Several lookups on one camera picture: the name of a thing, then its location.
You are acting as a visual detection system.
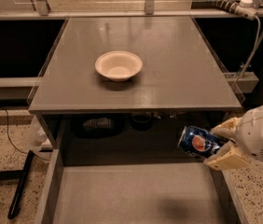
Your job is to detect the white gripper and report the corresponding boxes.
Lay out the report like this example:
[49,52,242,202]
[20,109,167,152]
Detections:
[203,105,263,171]

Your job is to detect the blue pepsi can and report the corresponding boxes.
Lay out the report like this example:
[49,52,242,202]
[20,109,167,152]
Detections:
[177,126,228,159]

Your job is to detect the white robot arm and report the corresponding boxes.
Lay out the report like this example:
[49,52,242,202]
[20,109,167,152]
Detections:
[204,105,263,171]

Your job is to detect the open grey top drawer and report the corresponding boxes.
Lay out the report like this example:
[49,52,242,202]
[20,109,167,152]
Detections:
[34,144,248,224]

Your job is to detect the grey cabinet with top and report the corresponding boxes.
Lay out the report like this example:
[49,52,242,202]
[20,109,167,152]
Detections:
[30,17,241,165]

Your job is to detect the white paper bowl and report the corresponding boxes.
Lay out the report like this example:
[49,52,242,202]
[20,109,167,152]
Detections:
[95,50,143,82]

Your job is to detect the black metal stand leg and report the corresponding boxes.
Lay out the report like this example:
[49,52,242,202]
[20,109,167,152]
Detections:
[0,151,35,219]

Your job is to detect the white power strip with cable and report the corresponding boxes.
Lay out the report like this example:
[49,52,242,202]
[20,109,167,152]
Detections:
[206,0,261,78]

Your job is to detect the thin black floor cable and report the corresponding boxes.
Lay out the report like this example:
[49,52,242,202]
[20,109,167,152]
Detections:
[0,105,30,156]

